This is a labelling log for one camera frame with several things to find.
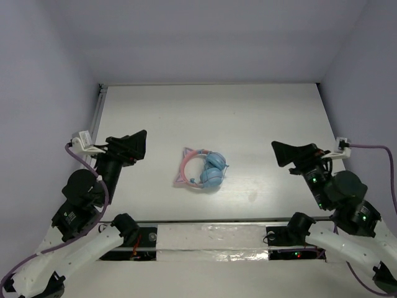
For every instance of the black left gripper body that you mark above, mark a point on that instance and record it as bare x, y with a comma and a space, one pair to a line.
117, 151

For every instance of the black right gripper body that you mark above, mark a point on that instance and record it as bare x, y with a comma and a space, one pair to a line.
312, 167

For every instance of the pink blue cat-ear headphones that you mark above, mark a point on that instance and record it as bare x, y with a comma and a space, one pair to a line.
213, 173

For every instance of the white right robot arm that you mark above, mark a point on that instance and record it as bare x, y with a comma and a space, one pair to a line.
360, 237

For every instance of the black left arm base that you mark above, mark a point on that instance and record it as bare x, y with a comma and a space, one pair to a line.
142, 249

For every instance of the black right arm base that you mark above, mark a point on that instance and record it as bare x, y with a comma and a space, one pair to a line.
282, 247

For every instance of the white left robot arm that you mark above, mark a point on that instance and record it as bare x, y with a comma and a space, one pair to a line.
88, 192

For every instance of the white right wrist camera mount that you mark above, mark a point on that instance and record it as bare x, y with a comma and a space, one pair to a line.
341, 150

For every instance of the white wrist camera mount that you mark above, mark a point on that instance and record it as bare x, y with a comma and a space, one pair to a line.
341, 150
82, 144

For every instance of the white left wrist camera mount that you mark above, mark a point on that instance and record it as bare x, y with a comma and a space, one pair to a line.
82, 144

